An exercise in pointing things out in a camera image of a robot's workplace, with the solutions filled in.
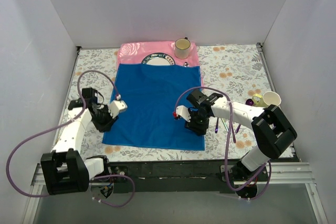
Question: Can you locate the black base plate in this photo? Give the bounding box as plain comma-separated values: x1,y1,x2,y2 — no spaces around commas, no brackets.
81,158,272,196

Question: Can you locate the cream mug with dark rim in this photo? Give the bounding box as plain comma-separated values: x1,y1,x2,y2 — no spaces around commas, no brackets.
174,37,191,59

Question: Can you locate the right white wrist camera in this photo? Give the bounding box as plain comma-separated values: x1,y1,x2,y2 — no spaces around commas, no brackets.
173,105,191,122

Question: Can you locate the pink satin placemat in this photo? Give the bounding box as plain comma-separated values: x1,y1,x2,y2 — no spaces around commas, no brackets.
117,41,203,89

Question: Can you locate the aluminium frame rail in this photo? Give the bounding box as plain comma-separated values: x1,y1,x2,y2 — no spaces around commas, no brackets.
23,162,328,223

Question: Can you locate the purple cable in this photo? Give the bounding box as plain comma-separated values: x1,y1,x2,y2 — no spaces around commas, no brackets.
174,87,272,201
5,70,136,208

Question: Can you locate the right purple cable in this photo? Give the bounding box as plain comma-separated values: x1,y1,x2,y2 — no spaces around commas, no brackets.
174,87,272,201

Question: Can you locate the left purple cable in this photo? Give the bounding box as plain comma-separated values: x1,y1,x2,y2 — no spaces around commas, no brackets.
5,70,136,208

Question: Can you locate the iridescent purple spoon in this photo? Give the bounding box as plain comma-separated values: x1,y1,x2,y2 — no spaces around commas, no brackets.
215,118,219,134

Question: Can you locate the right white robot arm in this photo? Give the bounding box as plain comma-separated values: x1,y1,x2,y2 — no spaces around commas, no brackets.
174,87,297,181

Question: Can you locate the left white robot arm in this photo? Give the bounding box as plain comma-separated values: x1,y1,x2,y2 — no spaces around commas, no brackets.
40,88,128,195

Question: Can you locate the white plate with patterned rim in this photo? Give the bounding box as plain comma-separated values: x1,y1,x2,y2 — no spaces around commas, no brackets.
141,52,175,66

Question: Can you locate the pale yellow paper cup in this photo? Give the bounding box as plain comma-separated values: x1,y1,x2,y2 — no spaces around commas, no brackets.
252,91,281,108

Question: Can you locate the floral tablecloth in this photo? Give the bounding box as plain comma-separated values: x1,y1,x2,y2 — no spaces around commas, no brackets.
49,43,295,162

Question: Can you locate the iridescent purple fork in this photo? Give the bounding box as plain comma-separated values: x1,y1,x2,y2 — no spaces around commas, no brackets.
231,124,236,143

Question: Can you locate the blue satin napkin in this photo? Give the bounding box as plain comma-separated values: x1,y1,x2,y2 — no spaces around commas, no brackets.
102,64,205,151

